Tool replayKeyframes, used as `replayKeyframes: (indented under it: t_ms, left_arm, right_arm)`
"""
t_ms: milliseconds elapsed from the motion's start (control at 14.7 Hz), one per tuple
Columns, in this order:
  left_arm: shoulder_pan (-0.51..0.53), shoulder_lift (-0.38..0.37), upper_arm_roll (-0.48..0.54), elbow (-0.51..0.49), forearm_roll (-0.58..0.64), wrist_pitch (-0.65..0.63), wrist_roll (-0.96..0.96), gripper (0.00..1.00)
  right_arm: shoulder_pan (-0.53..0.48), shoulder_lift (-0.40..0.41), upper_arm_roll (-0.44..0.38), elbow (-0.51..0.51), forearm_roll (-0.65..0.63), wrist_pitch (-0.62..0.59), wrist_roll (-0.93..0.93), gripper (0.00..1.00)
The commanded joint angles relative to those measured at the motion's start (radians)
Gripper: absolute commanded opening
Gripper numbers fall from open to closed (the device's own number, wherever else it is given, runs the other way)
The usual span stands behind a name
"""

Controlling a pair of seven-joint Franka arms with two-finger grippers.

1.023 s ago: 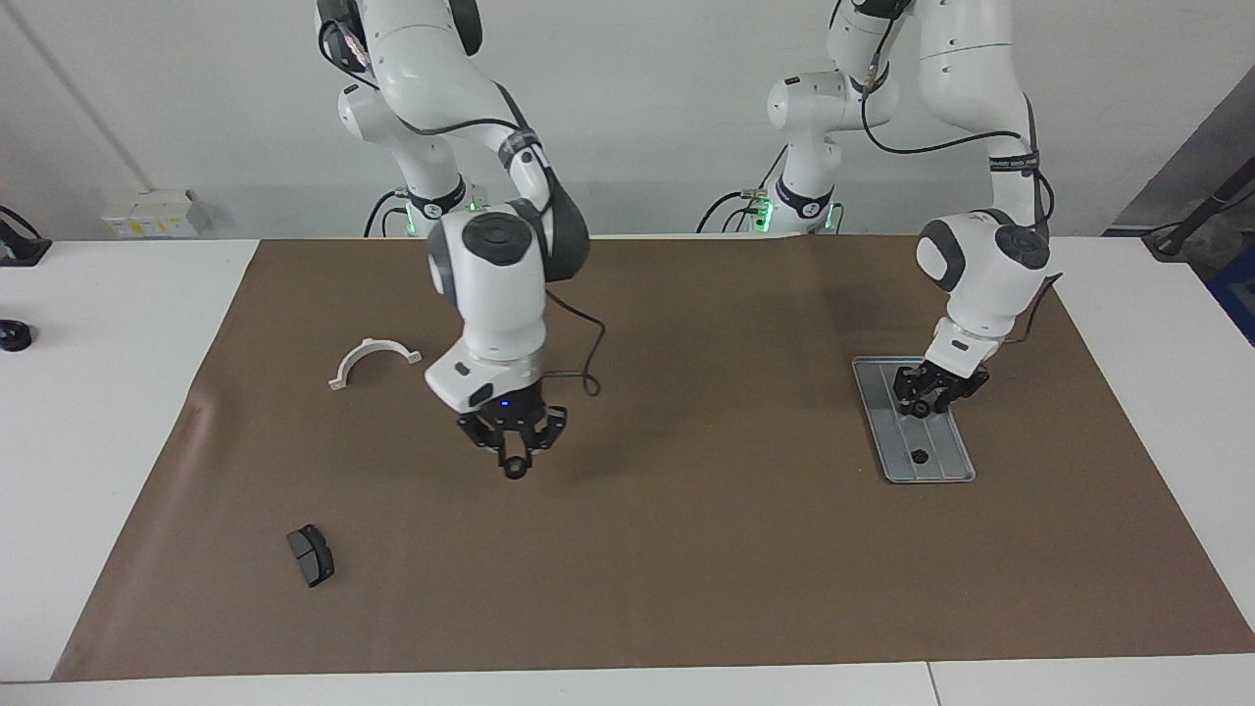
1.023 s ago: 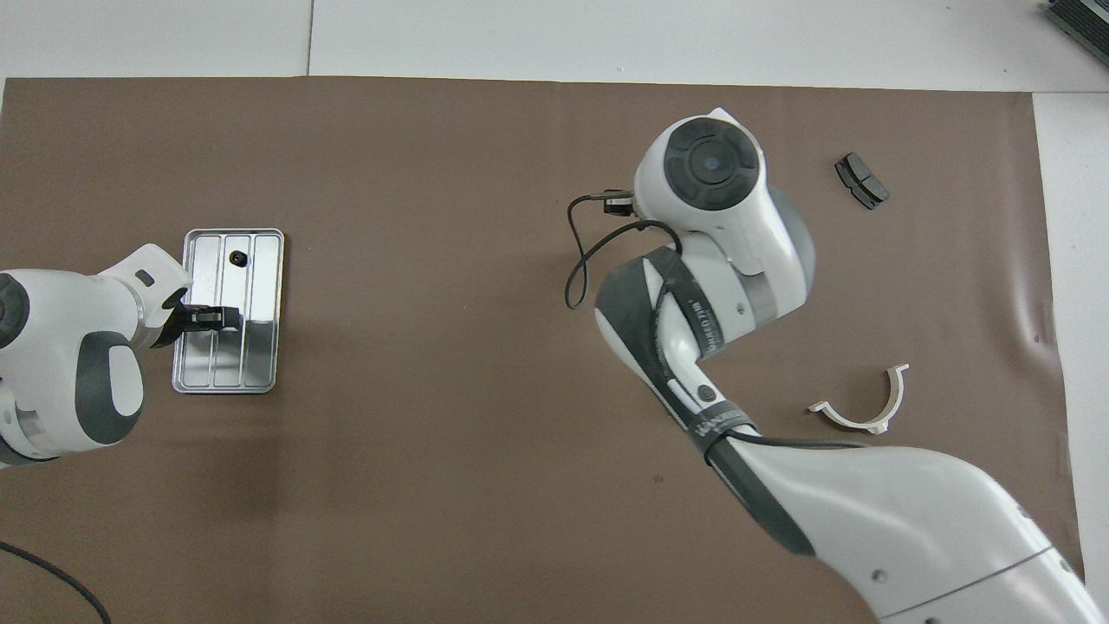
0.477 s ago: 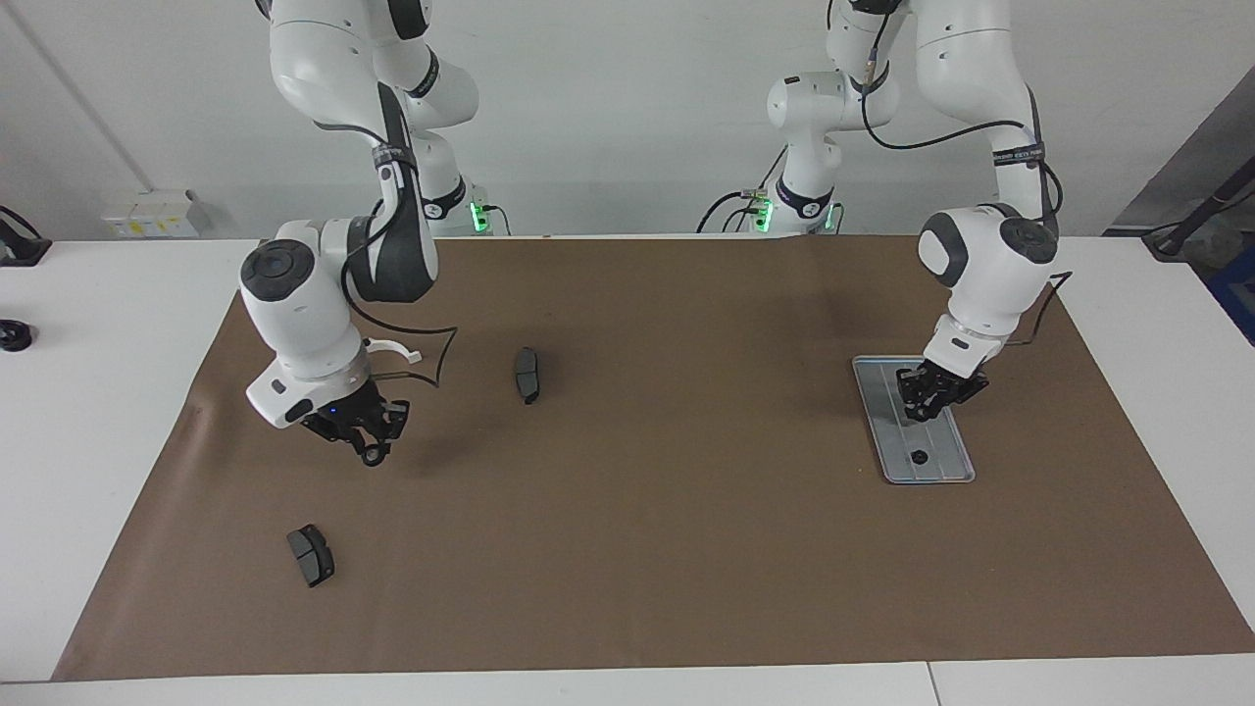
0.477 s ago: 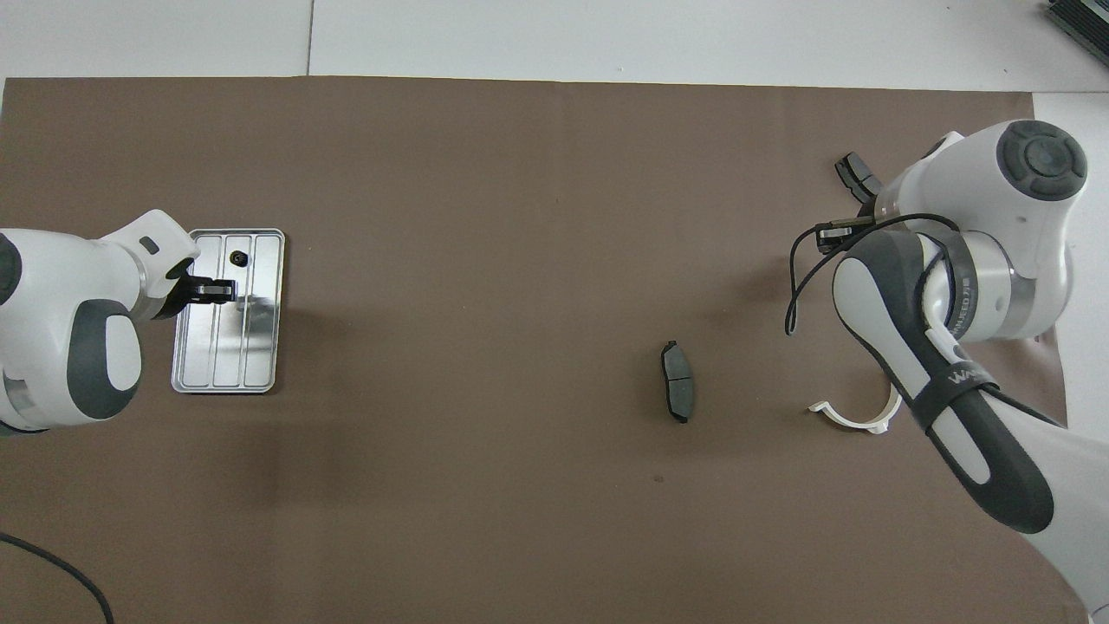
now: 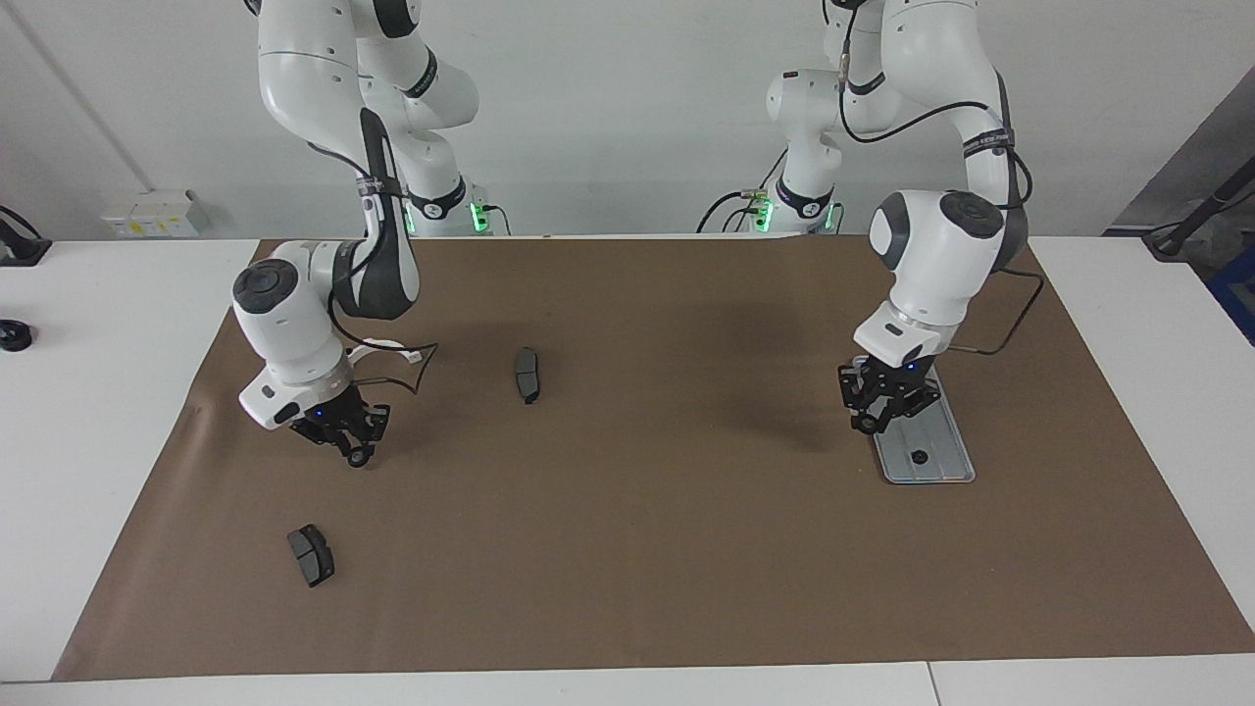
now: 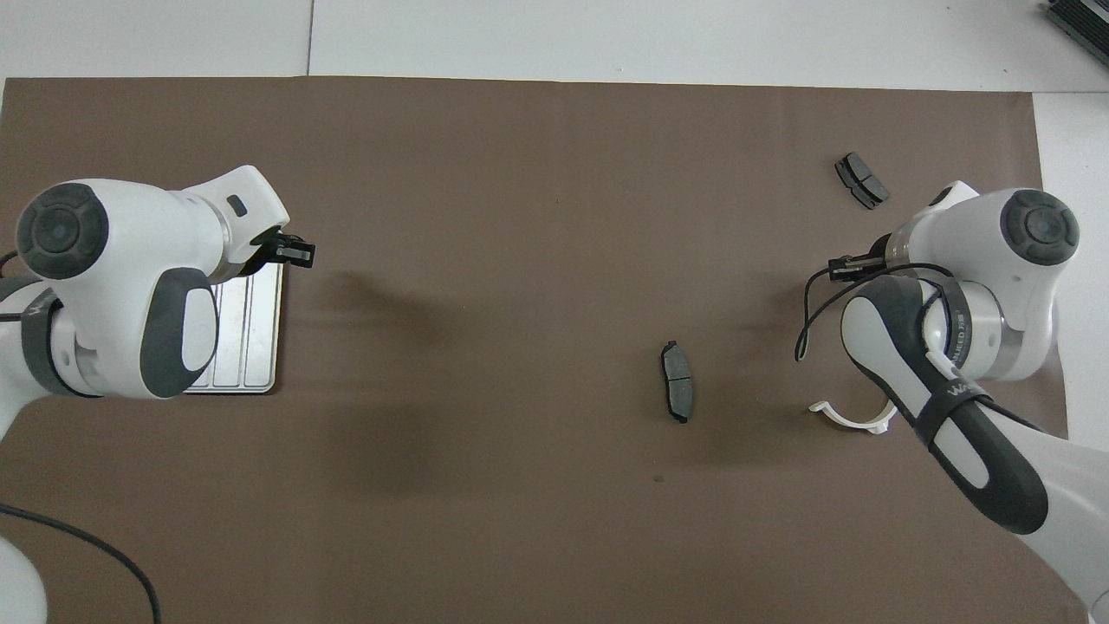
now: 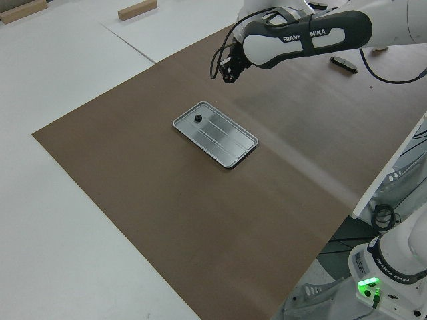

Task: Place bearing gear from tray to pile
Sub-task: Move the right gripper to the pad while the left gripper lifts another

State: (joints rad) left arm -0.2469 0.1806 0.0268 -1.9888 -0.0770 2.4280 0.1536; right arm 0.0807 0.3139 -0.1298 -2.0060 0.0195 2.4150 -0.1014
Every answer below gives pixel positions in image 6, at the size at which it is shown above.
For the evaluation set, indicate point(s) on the white curved plastic bracket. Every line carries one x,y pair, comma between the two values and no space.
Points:
879,425

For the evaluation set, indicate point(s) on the grey ribbed metal device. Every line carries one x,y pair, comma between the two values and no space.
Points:
1087,22

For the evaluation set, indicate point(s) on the silver metal tray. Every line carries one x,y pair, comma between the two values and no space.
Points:
251,347

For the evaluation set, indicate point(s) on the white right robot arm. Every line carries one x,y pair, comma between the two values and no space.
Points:
996,286

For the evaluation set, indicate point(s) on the brown paper table mat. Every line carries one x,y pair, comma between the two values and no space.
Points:
520,260

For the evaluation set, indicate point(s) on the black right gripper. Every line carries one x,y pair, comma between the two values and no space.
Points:
884,256

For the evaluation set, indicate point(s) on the long grey brake pad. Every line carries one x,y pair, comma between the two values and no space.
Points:
677,381

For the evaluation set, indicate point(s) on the short dark grey brake pad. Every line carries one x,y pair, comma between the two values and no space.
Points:
862,180

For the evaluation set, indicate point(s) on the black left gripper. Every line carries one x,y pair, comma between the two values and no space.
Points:
264,251

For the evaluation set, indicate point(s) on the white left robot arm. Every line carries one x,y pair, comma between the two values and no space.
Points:
113,286

